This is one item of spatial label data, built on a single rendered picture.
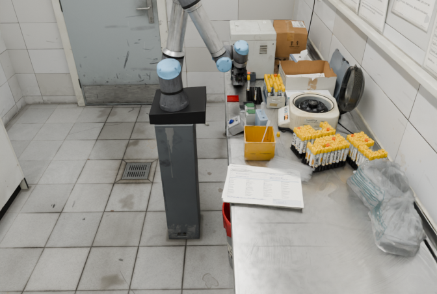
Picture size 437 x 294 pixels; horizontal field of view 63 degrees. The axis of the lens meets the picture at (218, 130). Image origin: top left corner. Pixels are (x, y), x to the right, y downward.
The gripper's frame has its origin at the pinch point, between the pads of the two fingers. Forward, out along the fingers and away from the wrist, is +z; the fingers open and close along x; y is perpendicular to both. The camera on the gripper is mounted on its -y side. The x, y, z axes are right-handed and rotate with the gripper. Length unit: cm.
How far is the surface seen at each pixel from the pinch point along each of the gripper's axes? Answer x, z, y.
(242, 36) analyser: 2.7, -14.3, -22.3
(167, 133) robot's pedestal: -39, -12, 41
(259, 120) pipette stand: 7, -31, 44
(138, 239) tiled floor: -66, 59, 81
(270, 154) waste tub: 10, -35, 63
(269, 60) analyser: 19.7, -0.7, -14.4
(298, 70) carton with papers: 37.3, 0.5, -7.5
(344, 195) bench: 36, -43, 84
